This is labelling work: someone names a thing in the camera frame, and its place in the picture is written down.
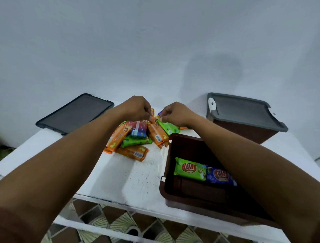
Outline person's left hand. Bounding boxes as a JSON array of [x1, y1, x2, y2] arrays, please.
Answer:
[[110, 95, 152, 123]]

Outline pile of colourful snacks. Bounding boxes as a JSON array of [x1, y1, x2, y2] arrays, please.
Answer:
[[104, 108, 188, 163]]

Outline person's right hand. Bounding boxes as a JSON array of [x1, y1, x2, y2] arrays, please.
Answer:
[[159, 101, 200, 129]]

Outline person's left forearm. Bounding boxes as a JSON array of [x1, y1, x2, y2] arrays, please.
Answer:
[[0, 110, 125, 243]]

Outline green snack packet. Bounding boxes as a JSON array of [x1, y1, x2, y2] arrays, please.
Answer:
[[174, 157, 207, 182]]

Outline brown sleeve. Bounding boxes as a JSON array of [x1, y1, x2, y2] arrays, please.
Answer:
[[0, 208, 33, 243]]

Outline person's right forearm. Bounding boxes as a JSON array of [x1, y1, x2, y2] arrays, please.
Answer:
[[191, 115, 320, 243]]

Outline dark grey lid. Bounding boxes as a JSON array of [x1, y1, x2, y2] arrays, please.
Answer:
[[35, 93, 115, 136], [207, 92, 289, 133]]

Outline blue snack packet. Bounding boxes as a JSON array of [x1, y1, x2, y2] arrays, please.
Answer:
[[206, 166, 237, 187]]

